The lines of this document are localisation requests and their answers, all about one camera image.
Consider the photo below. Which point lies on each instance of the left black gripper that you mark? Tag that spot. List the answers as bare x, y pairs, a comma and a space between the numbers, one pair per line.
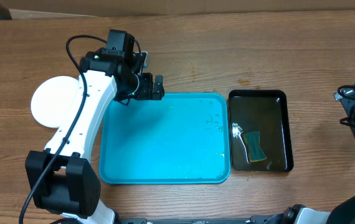
157, 92

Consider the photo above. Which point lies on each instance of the green yellow sponge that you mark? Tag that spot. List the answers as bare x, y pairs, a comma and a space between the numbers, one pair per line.
253, 147

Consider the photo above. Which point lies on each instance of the white plate with ketchup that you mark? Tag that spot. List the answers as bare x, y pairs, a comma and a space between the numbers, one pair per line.
51, 100

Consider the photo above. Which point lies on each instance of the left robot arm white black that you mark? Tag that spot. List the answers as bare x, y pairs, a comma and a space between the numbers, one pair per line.
61, 178

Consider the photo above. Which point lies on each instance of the teal plastic tray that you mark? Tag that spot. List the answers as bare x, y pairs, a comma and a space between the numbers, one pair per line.
181, 139

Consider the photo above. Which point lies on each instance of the black water tray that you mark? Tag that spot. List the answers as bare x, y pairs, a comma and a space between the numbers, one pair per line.
265, 111

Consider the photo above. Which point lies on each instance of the cardboard panel at back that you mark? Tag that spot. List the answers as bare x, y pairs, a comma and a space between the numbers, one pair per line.
173, 7

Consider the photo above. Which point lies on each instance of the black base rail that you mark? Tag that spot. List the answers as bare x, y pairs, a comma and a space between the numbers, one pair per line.
257, 219

